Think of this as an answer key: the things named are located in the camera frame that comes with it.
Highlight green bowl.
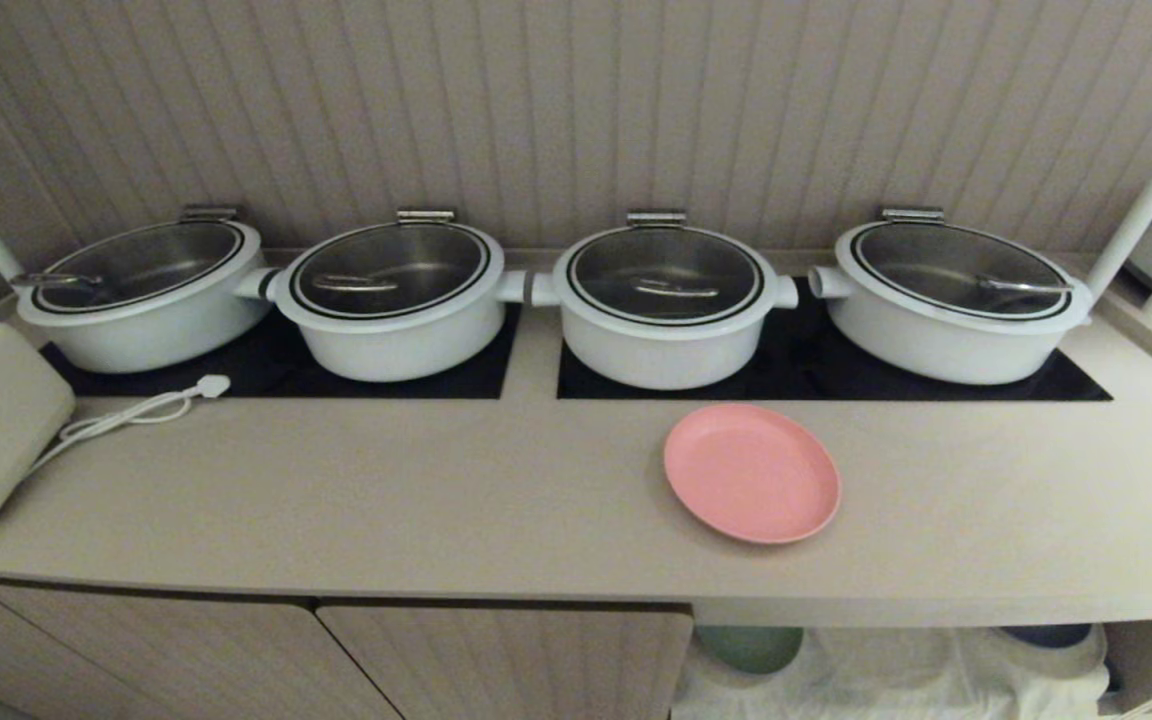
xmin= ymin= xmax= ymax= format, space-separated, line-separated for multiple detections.
xmin=694 ymin=626 xmax=805 ymax=676

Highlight pink plate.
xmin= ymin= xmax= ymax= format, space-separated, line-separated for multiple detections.
xmin=663 ymin=403 xmax=842 ymax=546

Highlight white power cable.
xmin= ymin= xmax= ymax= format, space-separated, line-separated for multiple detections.
xmin=24 ymin=374 xmax=232 ymax=481

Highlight white chafing pot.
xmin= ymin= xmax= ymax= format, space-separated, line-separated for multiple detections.
xmin=808 ymin=206 xmax=1096 ymax=387
xmin=12 ymin=205 xmax=279 ymax=375
xmin=258 ymin=207 xmax=528 ymax=384
xmin=530 ymin=209 xmax=800 ymax=392

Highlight black induction hob panel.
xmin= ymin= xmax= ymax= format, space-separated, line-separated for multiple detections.
xmin=39 ymin=304 xmax=522 ymax=400
xmin=556 ymin=278 xmax=1114 ymax=403

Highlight beige cabinet door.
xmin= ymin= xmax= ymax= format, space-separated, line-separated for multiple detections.
xmin=317 ymin=604 xmax=694 ymax=720
xmin=0 ymin=584 xmax=405 ymax=720

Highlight glass pot lid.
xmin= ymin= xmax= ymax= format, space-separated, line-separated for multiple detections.
xmin=850 ymin=206 xmax=1076 ymax=322
xmin=566 ymin=209 xmax=765 ymax=327
xmin=288 ymin=207 xmax=493 ymax=321
xmin=12 ymin=205 xmax=247 ymax=315

